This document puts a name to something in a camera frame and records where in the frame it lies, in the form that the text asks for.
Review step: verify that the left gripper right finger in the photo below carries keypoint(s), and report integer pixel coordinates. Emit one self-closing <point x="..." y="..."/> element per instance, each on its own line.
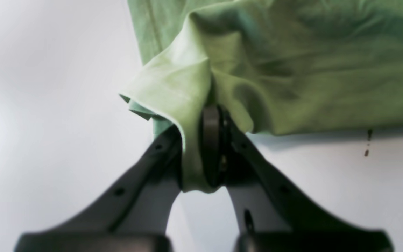
<point x="272" y="213"/>

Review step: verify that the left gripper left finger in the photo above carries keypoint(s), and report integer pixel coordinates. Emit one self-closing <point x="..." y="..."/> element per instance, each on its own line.
<point x="130" y="216"/>

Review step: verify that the sage green polo shirt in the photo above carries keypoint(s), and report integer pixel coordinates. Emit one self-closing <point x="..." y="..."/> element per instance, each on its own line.
<point x="279" y="67"/>

